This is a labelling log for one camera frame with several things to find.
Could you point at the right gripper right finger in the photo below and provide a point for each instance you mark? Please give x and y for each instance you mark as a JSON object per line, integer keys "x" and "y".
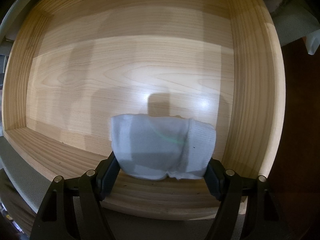
{"x": 225, "y": 186}

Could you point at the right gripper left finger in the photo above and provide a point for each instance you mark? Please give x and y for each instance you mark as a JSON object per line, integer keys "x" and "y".
{"x": 94, "y": 186}

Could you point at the white sock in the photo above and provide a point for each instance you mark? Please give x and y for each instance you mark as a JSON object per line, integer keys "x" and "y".
{"x": 154, "y": 148}

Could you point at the wooden drawer grey front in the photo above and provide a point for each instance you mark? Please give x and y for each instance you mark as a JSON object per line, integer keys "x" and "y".
{"x": 76, "y": 63}

